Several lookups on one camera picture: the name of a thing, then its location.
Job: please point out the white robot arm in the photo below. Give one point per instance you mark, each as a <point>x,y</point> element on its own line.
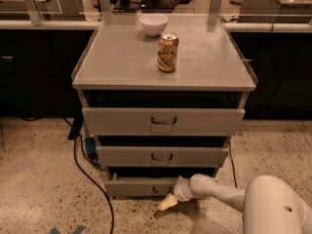
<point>268,204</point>

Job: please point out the blue power adapter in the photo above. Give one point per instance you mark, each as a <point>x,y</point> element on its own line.
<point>90,148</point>

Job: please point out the grey bottom drawer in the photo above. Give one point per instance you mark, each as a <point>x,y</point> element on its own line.
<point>148,182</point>

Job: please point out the grey metal drawer cabinet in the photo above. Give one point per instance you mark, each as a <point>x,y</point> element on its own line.
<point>119,70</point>

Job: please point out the grey drawer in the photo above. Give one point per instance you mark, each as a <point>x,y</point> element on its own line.
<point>128,121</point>
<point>148,182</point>
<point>173,157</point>

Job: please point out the white ceramic bowl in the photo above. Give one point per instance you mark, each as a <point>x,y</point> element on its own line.
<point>153,24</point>

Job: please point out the white horizontal rail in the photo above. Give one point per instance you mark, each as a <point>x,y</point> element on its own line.
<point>87,25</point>

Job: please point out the orange soda can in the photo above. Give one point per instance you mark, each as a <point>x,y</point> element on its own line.
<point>167,52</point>

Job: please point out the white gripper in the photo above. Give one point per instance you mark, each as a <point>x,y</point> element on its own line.
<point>180,190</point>

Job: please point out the grey middle drawer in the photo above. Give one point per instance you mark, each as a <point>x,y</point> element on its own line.
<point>173,157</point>

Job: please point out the grey top drawer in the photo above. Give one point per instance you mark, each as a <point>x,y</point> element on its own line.
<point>128,121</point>

